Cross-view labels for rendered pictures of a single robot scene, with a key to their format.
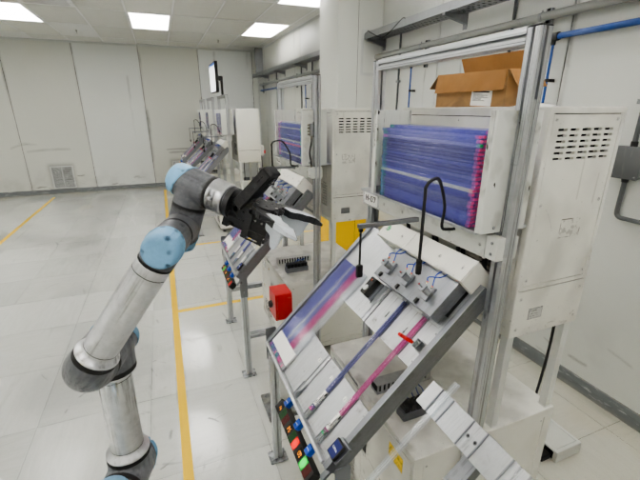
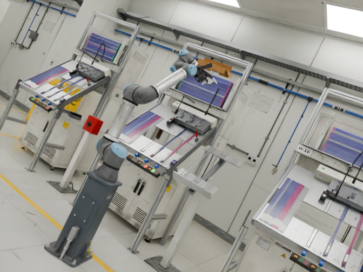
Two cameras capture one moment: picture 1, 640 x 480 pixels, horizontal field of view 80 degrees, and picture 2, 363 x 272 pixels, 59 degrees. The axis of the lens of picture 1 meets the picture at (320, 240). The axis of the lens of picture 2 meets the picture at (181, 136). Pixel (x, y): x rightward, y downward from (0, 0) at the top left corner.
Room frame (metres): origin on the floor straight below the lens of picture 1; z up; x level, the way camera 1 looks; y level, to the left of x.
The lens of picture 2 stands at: (-1.08, 1.64, 1.05)
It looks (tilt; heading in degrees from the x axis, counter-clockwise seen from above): 1 degrees down; 320
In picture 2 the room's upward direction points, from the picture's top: 26 degrees clockwise
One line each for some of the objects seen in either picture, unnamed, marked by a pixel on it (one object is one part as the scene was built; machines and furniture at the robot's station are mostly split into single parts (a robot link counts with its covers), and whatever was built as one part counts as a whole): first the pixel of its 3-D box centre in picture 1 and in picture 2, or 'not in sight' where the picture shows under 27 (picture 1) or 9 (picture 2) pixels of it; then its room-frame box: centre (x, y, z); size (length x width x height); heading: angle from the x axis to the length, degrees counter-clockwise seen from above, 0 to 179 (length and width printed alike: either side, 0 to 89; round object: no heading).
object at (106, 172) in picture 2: not in sight; (108, 171); (0.71, 0.54, 0.60); 0.15 x 0.15 x 0.10
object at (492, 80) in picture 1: (490, 78); (219, 68); (1.50, -0.63, 1.82); 0.68 x 0.30 x 0.20; 22
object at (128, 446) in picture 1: (120, 410); (120, 120); (0.84, 0.55, 0.92); 0.15 x 0.12 x 0.55; 4
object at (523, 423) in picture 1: (423, 427); (152, 196); (1.39, -0.48, 0.31); 0.70 x 0.65 x 0.62; 22
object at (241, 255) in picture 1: (290, 258); (67, 110); (2.66, 0.22, 0.66); 1.01 x 0.73 x 1.31; 112
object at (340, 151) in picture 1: (314, 217); (89, 93); (2.75, 0.04, 0.95); 1.35 x 0.82 x 1.90; 112
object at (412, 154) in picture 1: (434, 168); (206, 87); (1.29, -0.39, 1.52); 0.51 x 0.13 x 0.27; 22
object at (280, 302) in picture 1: (282, 350); (79, 153); (1.89, 0.22, 0.39); 0.24 x 0.24 x 0.78; 22
